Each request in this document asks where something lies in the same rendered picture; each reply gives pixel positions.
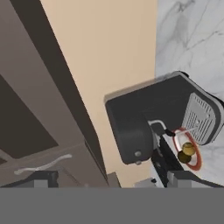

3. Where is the silver drawer handle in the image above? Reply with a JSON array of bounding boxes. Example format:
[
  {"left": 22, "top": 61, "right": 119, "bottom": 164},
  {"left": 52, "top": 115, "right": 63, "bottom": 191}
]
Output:
[{"left": 13, "top": 153, "right": 74, "bottom": 176}]

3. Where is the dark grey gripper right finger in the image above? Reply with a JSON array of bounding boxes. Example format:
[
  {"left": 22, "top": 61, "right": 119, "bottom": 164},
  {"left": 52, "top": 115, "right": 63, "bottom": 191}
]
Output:
[{"left": 167, "top": 170, "right": 224, "bottom": 189}]

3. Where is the dark grey coffee machine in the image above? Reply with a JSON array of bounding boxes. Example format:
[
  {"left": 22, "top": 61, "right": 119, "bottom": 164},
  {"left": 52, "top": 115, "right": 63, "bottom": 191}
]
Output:
[{"left": 103, "top": 70, "right": 224, "bottom": 188}]

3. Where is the brown drawer front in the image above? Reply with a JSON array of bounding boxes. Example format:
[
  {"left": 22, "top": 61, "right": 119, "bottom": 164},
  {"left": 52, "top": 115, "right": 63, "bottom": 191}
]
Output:
[{"left": 0, "top": 141, "right": 109, "bottom": 189}]

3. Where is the white plate with red rim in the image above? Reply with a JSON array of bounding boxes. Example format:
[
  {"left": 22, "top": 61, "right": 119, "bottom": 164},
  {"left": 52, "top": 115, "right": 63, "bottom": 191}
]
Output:
[{"left": 171, "top": 127, "right": 203, "bottom": 172}]

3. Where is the olive green avocado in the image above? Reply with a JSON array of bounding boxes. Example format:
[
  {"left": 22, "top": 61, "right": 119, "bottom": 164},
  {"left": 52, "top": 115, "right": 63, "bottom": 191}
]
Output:
[{"left": 177, "top": 141, "right": 197, "bottom": 165}]

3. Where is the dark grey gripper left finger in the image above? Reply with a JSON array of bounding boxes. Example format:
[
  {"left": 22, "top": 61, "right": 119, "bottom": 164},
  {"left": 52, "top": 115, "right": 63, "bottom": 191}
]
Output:
[{"left": 0, "top": 170, "right": 60, "bottom": 189}]

